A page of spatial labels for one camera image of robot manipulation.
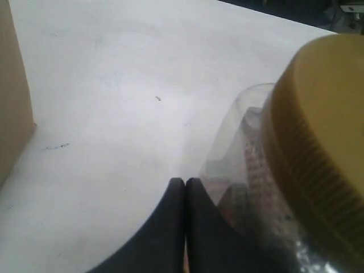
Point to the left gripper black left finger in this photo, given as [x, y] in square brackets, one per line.
[158, 246]

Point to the left gripper silver right finger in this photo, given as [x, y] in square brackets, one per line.
[212, 244]

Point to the clear jar yellow lid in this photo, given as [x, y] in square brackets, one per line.
[286, 166]

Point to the brown paper bag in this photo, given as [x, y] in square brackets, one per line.
[17, 122]

